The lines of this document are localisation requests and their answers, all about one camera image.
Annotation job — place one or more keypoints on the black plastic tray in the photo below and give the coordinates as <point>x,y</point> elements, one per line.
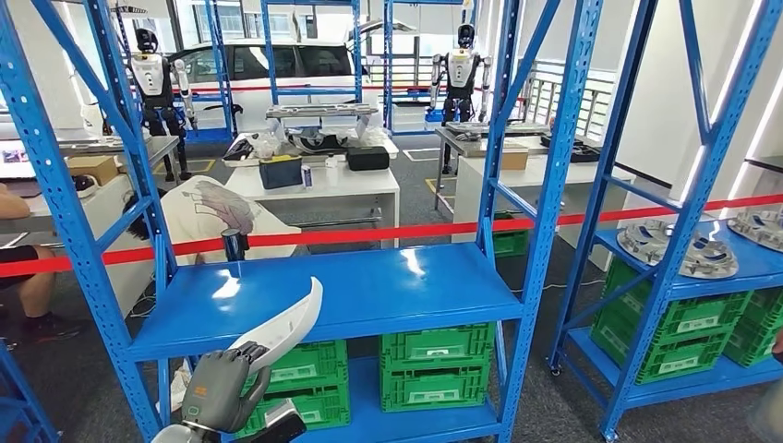
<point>587,154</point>

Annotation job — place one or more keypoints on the dark blue tool bag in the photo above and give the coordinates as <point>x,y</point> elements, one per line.
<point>280,174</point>

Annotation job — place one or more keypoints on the black trim part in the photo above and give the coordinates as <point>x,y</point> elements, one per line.
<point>238,150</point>

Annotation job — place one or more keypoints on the black car body part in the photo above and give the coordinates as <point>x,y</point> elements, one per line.
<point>318,142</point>

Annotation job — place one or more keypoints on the small white blue can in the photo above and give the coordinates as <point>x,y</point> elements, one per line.
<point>306,177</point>

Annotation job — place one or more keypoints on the white car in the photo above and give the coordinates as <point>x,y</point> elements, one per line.
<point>306,64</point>

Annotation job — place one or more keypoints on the metal railing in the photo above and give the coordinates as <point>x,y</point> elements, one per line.
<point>587,92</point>

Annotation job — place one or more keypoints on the black hard case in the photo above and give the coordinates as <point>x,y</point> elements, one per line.
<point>367,159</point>

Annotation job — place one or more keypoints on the clear plastic bottle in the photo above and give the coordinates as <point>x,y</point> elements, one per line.
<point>332,171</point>

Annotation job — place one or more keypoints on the open laptop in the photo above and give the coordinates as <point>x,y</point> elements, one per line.
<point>12,156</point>

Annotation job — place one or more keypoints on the long grey metal part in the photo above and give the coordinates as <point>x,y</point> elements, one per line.
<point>321,111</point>

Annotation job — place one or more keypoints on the red barrier belt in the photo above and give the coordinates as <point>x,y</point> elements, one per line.
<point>397,233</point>

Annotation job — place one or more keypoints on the steel table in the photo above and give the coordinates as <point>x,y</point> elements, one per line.
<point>153,147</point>
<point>465,143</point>

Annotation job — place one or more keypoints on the grey metal fixture plate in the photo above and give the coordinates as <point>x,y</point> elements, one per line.
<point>471,128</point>

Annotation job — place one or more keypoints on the black barrier post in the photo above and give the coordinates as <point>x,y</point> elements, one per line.
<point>234,244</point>

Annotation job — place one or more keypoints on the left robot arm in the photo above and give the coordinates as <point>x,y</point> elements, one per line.
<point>174,435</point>

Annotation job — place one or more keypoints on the round silver metal part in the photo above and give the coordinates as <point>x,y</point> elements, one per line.
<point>758,229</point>
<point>642,241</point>

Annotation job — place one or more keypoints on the blue steel shelf rack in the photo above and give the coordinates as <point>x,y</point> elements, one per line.
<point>388,73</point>
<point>221,73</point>
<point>367,287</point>
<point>758,269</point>
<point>269,61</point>

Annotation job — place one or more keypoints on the black white humanoid robot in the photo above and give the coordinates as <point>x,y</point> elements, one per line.
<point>460,67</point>
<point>153,79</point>

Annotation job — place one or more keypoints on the white black helmet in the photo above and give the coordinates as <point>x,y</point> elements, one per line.
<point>90,186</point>

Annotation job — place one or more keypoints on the clear plastic bag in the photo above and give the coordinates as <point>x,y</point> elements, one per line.
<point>266,145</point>

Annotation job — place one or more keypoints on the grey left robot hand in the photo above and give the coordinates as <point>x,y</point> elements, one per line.
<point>220,391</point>

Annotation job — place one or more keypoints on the white curved car part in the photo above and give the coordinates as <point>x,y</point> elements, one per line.
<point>287,330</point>

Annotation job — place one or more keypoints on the blue plastic bin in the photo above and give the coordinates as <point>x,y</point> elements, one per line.
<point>433,115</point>

